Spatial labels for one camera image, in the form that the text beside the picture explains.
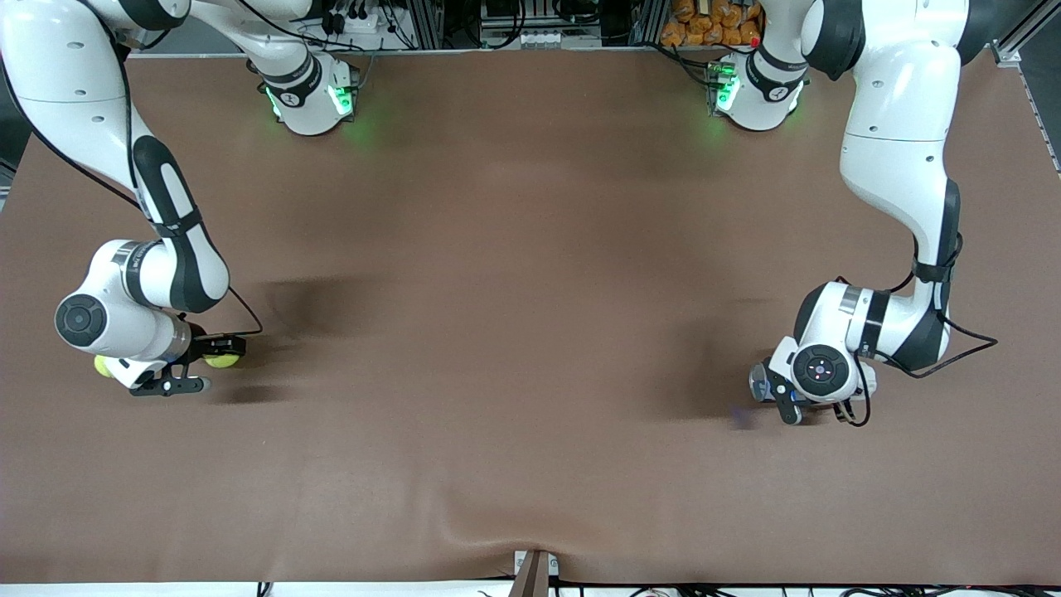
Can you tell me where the aluminium frame post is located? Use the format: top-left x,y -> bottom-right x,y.
991,17 -> 1061,69

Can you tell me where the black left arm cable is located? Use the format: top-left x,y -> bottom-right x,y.
836,274 -> 1000,429

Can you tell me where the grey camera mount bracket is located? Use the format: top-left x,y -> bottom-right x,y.
514,550 -> 560,597

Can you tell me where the brown table cover cloth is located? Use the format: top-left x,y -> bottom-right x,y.
0,46 -> 1061,585

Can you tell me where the white power strip with plugs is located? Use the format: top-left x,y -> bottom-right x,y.
323,4 -> 384,39

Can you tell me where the white blue tennis ball can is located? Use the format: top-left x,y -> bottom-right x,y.
749,361 -> 878,405

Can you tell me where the bag of orange items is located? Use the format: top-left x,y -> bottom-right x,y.
661,0 -> 763,48

